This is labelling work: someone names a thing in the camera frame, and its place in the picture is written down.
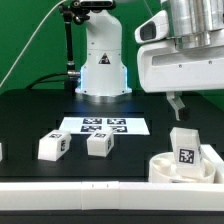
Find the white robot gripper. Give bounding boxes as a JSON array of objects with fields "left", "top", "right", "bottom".
[{"left": 135, "top": 9, "right": 224, "bottom": 121}]

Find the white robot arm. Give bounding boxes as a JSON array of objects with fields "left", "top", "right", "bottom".
[{"left": 71, "top": 0, "right": 224, "bottom": 120}]

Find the white marker sheet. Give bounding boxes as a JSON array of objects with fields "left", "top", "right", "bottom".
[{"left": 59, "top": 117, "right": 150, "bottom": 135}]

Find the white L-shaped fence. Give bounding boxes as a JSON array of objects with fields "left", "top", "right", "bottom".
[{"left": 0, "top": 145, "right": 224, "bottom": 211}]

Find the white block at left edge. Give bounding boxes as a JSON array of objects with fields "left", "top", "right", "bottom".
[{"left": 0, "top": 142, "right": 3, "bottom": 162}]

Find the black cable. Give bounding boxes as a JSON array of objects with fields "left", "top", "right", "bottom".
[{"left": 25, "top": 72, "right": 70, "bottom": 90}]

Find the white cable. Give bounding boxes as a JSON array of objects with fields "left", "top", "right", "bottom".
[{"left": 0, "top": 0, "right": 68, "bottom": 88}]

